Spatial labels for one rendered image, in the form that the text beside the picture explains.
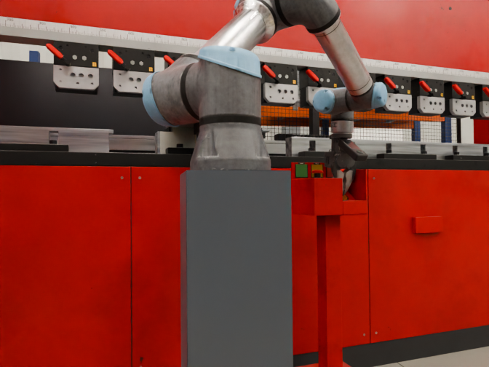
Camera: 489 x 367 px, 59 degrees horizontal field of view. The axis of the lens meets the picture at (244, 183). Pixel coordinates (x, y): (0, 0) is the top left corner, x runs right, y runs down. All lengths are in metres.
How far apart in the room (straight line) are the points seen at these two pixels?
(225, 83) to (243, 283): 0.35
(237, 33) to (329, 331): 0.99
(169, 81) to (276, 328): 0.49
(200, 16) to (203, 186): 1.20
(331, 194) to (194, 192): 0.78
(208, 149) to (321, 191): 0.70
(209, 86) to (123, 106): 1.46
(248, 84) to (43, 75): 1.58
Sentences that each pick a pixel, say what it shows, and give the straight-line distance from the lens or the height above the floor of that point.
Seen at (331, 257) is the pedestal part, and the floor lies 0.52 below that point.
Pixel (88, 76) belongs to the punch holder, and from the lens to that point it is 1.71.
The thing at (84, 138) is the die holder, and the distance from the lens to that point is 1.67.
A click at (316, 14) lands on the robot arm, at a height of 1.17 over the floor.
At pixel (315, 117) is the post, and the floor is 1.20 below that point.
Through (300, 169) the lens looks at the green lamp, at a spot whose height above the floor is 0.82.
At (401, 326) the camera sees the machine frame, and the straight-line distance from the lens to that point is 2.09.
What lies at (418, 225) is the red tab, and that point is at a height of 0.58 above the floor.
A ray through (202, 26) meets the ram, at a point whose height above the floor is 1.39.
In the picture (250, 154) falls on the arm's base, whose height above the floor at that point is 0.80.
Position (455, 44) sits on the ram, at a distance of 2.50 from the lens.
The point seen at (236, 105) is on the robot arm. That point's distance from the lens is 0.78.
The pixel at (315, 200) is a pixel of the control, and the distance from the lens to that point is 1.40.
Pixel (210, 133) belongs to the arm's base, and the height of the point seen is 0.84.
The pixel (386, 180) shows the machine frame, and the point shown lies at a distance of 1.97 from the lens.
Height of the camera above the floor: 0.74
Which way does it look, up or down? 1 degrees up
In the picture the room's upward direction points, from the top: 1 degrees counter-clockwise
